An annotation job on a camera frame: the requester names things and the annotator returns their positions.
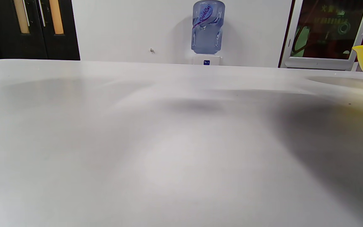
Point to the white water dispenser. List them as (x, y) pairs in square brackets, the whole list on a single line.
[(206, 60)]

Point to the blue water bottle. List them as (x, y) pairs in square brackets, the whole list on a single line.
[(207, 28)]

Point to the glass fire hydrant cabinet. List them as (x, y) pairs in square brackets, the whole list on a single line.
[(323, 34)]

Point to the black double door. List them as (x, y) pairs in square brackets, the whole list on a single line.
[(5, 41)]

